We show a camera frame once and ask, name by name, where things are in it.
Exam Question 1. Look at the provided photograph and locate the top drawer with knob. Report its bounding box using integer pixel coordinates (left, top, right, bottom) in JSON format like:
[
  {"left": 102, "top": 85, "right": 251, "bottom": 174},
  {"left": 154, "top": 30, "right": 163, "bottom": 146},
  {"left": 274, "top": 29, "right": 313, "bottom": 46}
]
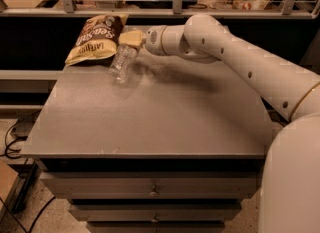
[{"left": 40, "top": 172, "right": 259, "bottom": 200}]

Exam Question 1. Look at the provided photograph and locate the bottom drawer front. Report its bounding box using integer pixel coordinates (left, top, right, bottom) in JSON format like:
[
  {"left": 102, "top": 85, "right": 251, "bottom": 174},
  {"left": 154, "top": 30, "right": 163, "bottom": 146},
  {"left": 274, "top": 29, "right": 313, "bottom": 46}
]
[{"left": 87, "top": 222, "right": 224, "bottom": 233}]

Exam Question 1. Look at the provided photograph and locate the black cables left floor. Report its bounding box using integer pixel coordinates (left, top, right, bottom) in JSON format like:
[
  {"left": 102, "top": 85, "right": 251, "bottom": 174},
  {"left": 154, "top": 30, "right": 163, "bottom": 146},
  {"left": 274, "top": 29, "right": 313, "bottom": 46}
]
[{"left": 0, "top": 110, "right": 56, "bottom": 233}]

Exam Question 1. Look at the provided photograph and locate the middle drawer with knob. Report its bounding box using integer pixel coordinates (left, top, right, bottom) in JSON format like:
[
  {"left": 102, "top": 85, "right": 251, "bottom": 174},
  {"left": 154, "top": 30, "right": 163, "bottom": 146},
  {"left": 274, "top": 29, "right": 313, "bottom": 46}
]
[{"left": 69, "top": 204, "right": 241, "bottom": 222}]

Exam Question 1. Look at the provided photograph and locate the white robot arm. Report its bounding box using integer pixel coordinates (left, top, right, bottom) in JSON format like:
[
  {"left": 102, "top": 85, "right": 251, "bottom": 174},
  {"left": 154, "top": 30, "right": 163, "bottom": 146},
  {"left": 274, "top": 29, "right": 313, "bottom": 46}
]
[{"left": 119, "top": 14, "right": 320, "bottom": 233}]

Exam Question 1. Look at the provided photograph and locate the grey drawer cabinet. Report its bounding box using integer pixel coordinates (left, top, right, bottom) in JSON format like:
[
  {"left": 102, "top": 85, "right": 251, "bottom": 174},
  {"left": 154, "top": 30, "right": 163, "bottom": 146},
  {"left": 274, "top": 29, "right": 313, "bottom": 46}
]
[{"left": 20, "top": 25, "right": 287, "bottom": 233}]

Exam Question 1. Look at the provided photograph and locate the drawer with knob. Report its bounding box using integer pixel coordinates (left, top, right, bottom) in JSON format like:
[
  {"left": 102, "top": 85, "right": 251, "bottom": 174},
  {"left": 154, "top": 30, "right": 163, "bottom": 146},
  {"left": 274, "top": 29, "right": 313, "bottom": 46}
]
[
  {"left": 40, "top": 172, "right": 259, "bottom": 200},
  {"left": 69, "top": 204, "right": 241, "bottom": 222}
]

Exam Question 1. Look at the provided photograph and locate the grey power box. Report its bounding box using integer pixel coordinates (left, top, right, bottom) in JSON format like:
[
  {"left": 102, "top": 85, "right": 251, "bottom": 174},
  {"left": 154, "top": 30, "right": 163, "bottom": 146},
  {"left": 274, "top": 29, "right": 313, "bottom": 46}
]
[{"left": 10, "top": 112, "right": 39, "bottom": 138}]

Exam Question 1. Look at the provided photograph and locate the brown sea salt chip bag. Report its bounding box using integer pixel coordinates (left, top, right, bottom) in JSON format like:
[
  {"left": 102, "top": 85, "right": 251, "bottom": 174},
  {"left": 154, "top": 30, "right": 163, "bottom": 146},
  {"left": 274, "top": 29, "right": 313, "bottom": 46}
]
[{"left": 65, "top": 14, "right": 128, "bottom": 66}]

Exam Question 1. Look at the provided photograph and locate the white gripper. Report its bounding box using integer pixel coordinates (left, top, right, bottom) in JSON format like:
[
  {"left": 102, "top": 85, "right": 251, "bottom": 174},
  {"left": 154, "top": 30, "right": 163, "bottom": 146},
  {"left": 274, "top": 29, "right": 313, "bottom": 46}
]
[{"left": 119, "top": 25, "right": 166, "bottom": 56}]

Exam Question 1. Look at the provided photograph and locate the clear plastic water bottle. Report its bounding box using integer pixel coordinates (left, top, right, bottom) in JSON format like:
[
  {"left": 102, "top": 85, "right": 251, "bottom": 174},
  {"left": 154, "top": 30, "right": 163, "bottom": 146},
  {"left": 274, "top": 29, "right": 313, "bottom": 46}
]
[{"left": 109, "top": 44, "right": 139, "bottom": 84}]

